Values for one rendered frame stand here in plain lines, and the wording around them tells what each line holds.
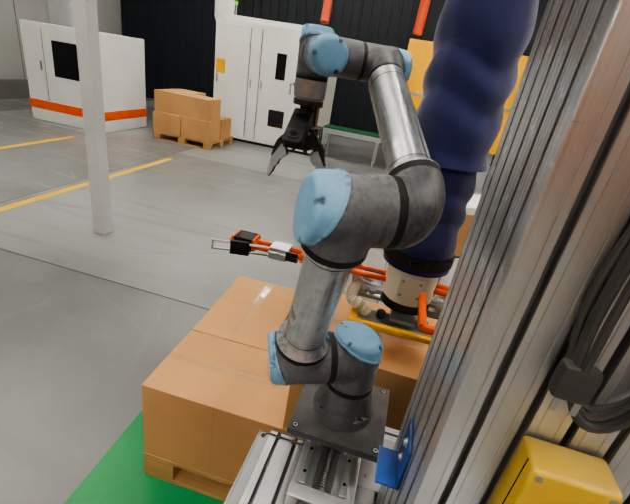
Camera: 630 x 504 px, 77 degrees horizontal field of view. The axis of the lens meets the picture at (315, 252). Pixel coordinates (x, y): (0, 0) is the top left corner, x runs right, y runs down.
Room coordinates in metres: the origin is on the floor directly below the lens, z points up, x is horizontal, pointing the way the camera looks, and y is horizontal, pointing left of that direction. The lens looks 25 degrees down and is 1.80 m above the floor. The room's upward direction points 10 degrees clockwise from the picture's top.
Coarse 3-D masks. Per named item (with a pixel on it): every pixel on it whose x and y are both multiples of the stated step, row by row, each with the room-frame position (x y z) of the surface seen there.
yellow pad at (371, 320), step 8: (352, 312) 1.13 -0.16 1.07; (376, 312) 1.14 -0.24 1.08; (384, 312) 1.11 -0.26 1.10; (352, 320) 1.09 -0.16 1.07; (360, 320) 1.09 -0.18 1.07; (368, 320) 1.09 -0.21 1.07; (376, 320) 1.10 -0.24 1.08; (384, 320) 1.10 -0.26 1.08; (416, 320) 1.14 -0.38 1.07; (376, 328) 1.07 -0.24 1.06; (384, 328) 1.07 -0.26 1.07; (392, 328) 1.07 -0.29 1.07; (400, 328) 1.08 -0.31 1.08; (408, 328) 1.08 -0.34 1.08; (416, 328) 1.09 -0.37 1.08; (400, 336) 1.06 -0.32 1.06; (408, 336) 1.06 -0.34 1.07; (416, 336) 1.05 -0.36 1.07; (424, 336) 1.06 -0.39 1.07
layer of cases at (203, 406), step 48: (240, 288) 2.00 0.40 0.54; (288, 288) 2.09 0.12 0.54; (192, 336) 1.51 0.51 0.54; (240, 336) 1.57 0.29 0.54; (144, 384) 1.17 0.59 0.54; (192, 384) 1.21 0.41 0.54; (240, 384) 1.26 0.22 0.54; (144, 432) 1.16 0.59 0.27; (192, 432) 1.13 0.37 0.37; (240, 432) 1.10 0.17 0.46
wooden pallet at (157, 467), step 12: (144, 456) 1.16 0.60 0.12; (156, 456) 1.16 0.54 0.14; (156, 468) 1.15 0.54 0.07; (168, 468) 1.14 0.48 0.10; (180, 468) 1.20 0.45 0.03; (168, 480) 1.14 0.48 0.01; (180, 480) 1.15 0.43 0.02; (192, 480) 1.16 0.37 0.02; (204, 480) 1.17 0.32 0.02; (216, 480) 1.11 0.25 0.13; (204, 492) 1.12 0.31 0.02; (216, 492) 1.12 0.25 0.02; (228, 492) 1.13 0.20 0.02
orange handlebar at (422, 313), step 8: (256, 248) 1.27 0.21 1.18; (264, 248) 1.26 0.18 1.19; (296, 248) 1.30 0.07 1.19; (352, 272) 1.21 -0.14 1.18; (360, 272) 1.20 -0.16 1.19; (368, 272) 1.20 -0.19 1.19; (384, 272) 1.23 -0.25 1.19; (384, 280) 1.19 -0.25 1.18; (440, 288) 1.19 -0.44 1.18; (448, 288) 1.19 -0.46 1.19; (424, 296) 1.10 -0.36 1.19; (424, 304) 1.05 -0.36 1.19; (424, 312) 1.00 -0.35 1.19; (424, 320) 0.96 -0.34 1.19; (424, 328) 0.93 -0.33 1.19; (432, 328) 0.93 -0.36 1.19
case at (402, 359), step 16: (368, 304) 1.41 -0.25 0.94; (336, 320) 1.25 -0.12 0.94; (432, 320) 1.37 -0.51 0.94; (384, 336) 1.20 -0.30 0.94; (384, 352) 1.11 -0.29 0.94; (400, 352) 1.13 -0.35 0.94; (416, 352) 1.14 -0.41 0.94; (384, 368) 1.03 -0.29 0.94; (400, 368) 1.04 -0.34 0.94; (416, 368) 1.06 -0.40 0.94; (384, 384) 1.02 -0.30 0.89; (400, 384) 1.01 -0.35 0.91; (288, 400) 1.08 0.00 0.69; (400, 400) 1.01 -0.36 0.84; (288, 416) 1.08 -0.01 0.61; (400, 416) 1.00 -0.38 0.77
